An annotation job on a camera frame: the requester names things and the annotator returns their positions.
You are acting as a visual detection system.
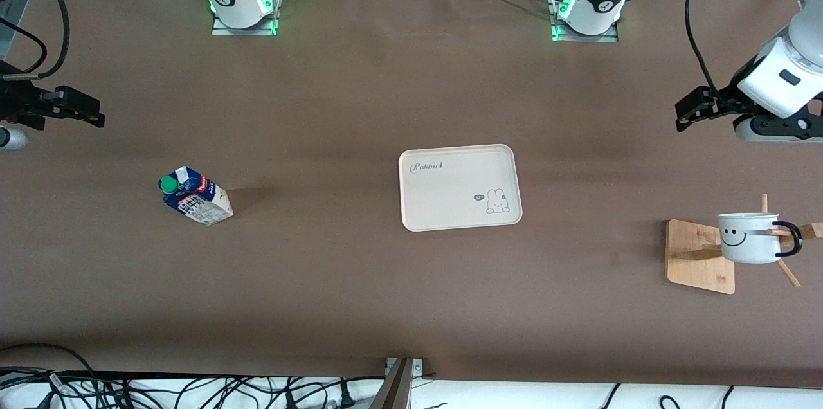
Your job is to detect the cream tray with rabbit print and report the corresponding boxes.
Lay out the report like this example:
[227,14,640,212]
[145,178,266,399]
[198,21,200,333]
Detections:
[398,143,523,232]

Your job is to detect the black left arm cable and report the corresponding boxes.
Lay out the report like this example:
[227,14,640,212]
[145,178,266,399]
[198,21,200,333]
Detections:
[684,0,730,92]

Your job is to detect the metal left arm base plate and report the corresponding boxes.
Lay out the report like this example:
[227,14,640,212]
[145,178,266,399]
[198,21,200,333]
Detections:
[550,0,619,43]

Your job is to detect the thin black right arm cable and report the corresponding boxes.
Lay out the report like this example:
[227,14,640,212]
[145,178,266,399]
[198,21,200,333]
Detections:
[0,18,50,75]

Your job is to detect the white smiley mug black handle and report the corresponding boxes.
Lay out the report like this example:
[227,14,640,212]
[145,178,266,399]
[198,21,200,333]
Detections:
[717,212,803,264]

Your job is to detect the blue white milk carton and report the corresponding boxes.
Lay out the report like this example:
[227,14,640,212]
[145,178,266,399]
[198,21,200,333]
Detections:
[158,165,234,227]

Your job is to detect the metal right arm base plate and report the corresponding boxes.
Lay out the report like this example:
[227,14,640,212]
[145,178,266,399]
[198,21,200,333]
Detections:
[211,0,279,36]

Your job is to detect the aluminium table edge bracket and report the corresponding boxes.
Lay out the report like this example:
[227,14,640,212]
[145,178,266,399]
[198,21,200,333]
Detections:
[384,358,424,409]

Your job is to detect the wooden mug stand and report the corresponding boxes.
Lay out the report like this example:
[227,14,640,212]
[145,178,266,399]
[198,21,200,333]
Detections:
[665,194,823,295]

